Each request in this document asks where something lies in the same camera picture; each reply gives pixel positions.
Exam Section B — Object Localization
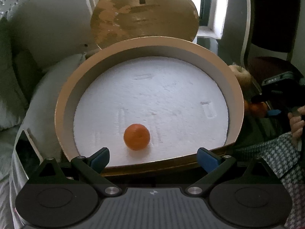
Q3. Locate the houndstooth clothed leg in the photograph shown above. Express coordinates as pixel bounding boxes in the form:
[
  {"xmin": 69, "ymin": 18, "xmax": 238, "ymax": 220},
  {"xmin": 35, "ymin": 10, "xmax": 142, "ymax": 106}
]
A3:
[{"xmin": 237, "ymin": 133, "xmax": 304, "ymax": 228}]

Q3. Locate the smartphone with white case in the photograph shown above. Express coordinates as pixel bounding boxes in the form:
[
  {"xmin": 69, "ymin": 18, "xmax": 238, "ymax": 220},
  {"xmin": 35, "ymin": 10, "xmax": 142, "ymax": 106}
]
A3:
[{"xmin": 15, "ymin": 130, "xmax": 43, "ymax": 178}]

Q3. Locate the black chair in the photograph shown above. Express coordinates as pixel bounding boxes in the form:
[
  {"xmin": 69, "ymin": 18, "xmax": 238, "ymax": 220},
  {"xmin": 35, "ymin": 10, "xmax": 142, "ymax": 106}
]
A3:
[{"xmin": 245, "ymin": 0, "xmax": 304, "ymax": 134}]

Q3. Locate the gold round box lid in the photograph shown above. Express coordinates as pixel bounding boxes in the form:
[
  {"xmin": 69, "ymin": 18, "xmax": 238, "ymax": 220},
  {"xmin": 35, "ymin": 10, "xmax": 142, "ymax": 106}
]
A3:
[{"xmin": 91, "ymin": 0, "xmax": 199, "ymax": 49}]

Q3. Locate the gold round gift box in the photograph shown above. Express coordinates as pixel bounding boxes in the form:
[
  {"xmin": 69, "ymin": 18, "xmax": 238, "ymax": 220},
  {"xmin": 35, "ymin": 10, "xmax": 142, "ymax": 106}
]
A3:
[{"xmin": 55, "ymin": 37, "xmax": 245, "ymax": 175}]

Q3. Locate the orange mandarin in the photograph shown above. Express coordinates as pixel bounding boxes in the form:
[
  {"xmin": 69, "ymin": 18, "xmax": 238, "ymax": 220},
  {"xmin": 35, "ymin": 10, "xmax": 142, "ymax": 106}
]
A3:
[
  {"xmin": 244, "ymin": 100, "xmax": 268, "ymax": 118},
  {"xmin": 124, "ymin": 123, "xmax": 150, "ymax": 150}
]

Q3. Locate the person's right hand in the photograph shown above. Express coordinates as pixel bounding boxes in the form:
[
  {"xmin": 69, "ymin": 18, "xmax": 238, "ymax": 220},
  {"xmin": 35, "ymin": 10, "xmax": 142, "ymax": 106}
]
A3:
[{"xmin": 288, "ymin": 106, "xmax": 304, "ymax": 146}]

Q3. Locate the red-yellow apple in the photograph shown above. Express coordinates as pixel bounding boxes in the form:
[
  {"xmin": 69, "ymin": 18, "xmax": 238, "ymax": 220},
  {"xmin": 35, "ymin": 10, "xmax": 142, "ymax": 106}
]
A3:
[{"xmin": 229, "ymin": 65, "xmax": 252, "ymax": 90}]

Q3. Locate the grey sofa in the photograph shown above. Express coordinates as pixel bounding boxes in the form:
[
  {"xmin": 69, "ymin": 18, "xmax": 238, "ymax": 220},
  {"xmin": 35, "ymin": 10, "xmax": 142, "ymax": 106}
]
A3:
[{"xmin": 0, "ymin": 28, "xmax": 101, "ymax": 229}]

